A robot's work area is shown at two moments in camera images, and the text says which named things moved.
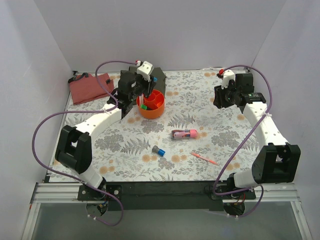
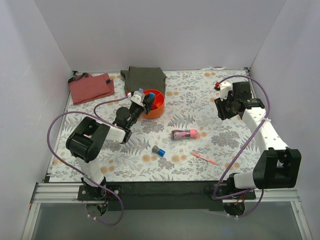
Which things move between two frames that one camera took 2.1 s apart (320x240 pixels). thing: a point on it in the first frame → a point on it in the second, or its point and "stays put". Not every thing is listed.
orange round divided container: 156,100 stays put
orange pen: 199,156 stays put
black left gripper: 146,88 → 145,103
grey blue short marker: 156,149 stays put
